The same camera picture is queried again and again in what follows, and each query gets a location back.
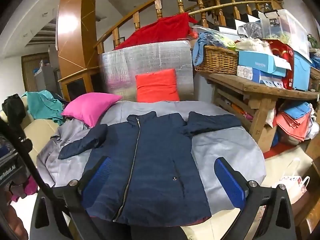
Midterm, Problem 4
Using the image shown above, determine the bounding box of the light blue cloth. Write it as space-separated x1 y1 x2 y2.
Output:
192 31 227 66

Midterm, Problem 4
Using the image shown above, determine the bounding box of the red gift box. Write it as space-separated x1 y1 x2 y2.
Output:
264 38 294 90

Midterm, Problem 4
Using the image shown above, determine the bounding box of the navy blue padded jacket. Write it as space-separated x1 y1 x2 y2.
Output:
59 112 240 227

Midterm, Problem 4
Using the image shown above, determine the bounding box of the cream sofa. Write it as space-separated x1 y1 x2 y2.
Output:
1 97 59 164

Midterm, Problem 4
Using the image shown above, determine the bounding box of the white shopping bag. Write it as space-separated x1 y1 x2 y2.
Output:
272 176 310 204

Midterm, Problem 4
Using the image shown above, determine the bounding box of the wooden stair railing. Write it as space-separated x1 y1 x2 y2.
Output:
94 0 283 54

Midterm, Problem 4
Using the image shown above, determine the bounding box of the black cable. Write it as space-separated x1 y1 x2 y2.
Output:
0 117 61 201

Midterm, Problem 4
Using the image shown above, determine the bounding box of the clear plastic storage bin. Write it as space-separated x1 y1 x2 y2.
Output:
259 9 310 60

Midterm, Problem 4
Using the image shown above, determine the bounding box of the person's left hand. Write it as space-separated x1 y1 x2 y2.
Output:
5 205 29 240

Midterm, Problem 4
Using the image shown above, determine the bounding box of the stack of red blue folders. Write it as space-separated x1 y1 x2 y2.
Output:
276 101 312 141

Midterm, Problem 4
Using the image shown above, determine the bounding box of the red blanket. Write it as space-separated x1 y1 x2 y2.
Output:
114 12 197 50

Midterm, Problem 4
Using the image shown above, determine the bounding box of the blue fashion box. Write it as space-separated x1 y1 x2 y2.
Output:
238 50 286 77

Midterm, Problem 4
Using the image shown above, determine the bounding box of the wooden pillar cabinet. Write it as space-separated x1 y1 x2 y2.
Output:
56 0 99 101

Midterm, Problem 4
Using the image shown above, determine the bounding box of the wooden table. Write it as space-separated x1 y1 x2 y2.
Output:
200 73 319 153

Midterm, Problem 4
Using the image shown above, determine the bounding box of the teal shirt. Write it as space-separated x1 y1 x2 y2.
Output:
21 90 64 125

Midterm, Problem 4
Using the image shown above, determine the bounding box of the grey bed sheet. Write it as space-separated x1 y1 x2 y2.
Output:
36 101 266 214

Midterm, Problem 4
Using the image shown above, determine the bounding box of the white blue tissue box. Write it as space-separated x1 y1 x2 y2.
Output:
236 65 260 83

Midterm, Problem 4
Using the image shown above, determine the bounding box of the black bag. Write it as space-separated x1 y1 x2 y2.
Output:
2 94 26 137

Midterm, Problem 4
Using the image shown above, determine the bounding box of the orange red pillow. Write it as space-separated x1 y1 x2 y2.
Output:
136 69 180 103

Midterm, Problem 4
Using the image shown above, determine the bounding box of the pink pillow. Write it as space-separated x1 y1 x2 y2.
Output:
62 92 121 128

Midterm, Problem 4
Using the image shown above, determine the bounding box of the silver foil wrapped headboard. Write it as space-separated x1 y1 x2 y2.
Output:
99 40 194 101

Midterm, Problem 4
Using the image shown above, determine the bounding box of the wicker basket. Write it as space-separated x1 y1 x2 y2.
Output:
194 46 239 75

